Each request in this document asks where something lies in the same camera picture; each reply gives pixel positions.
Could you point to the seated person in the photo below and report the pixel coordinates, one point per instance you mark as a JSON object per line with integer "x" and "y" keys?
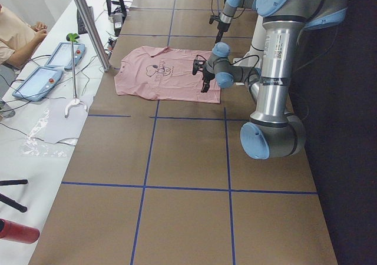
{"x": 19, "y": 40}

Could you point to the upper teach pendant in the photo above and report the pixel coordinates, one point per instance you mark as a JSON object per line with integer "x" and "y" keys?
{"x": 62, "y": 55}

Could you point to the pink t-shirt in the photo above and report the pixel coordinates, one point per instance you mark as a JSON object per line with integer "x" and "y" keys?
{"x": 164, "y": 74}

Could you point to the aluminium frame post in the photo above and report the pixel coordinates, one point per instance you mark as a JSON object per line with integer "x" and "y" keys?
{"x": 93, "y": 33}

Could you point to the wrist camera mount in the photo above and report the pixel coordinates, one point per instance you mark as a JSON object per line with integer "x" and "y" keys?
{"x": 214, "y": 18}
{"x": 198, "y": 66}

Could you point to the reacher grabber tool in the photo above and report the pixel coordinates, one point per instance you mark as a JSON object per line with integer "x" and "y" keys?
{"x": 72, "y": 38}

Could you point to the black tripod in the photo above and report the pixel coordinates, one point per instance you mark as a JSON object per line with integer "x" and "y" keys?
{"x": 12, "y": 194}

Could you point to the clear plastic bag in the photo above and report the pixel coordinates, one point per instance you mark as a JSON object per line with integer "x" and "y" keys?
{"x": 54, "y": 134}

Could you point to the red bottle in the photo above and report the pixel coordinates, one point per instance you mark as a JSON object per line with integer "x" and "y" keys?
{"x": 16, "y": 232}

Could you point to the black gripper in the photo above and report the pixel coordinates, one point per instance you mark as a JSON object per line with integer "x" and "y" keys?
{"x": 220, "y": 27}
{"x": 207, "y": 77}

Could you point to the lower teach pendant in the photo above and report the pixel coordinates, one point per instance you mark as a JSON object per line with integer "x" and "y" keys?
{"x": 41, "y": 81}

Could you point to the teach pendant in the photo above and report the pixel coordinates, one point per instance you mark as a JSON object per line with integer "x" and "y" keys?
{"x": 41, "y": 81}
{"x": 62, "y": 55}

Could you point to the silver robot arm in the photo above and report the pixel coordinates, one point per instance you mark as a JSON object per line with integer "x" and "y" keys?
{"x": 226, "y": 16}
{"x": 272, "y": 131}

